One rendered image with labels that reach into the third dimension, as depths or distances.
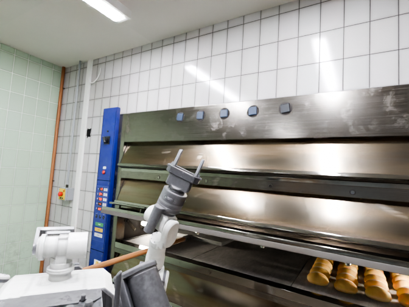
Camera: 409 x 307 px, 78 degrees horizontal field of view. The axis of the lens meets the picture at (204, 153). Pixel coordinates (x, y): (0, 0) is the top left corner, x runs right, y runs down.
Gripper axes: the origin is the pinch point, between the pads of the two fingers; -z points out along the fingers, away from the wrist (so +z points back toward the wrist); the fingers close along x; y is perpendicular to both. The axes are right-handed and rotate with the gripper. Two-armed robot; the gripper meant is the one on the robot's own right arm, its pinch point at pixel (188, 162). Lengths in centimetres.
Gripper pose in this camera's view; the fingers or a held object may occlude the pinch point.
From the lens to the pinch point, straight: 87.2
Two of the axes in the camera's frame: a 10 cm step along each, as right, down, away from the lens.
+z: -4.2, 9.0, 0.9
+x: -9.0, -4.3, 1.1
